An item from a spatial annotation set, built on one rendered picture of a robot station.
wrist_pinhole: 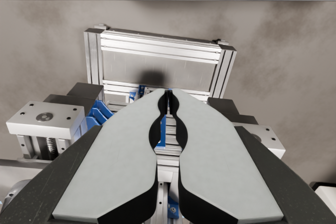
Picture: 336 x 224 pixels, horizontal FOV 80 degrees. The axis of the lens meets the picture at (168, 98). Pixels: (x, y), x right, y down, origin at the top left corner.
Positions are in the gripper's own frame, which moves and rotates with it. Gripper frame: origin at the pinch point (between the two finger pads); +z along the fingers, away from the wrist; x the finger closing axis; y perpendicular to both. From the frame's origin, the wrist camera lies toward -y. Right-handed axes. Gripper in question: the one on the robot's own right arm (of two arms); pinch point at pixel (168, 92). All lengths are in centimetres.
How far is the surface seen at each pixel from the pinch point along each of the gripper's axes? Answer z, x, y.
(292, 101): 123, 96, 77
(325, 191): 108, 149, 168
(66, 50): 123, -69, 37
